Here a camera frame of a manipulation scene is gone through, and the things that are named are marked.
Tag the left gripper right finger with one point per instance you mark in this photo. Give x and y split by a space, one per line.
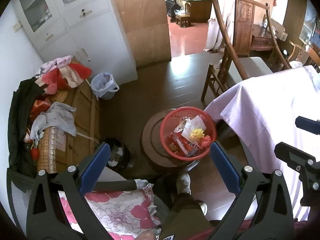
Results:
228 167

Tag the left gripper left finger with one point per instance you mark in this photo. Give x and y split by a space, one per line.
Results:
92 166

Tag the red ribbon pompom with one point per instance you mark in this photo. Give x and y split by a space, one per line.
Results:
205 142

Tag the yellow ribbon pompom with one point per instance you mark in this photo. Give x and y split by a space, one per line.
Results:
196 135

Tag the red patterned cellophane wrapper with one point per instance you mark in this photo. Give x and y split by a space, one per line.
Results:
178 144

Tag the floral seat cushion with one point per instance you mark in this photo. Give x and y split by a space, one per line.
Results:
126 214

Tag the purple tablecloth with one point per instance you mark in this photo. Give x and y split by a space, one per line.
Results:
262 112

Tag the bin with plastic bag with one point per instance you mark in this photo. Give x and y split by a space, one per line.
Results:
104 86

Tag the white cabinet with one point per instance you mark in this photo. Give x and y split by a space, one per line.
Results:
89 30

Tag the wooden armchair left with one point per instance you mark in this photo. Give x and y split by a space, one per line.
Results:
236 64

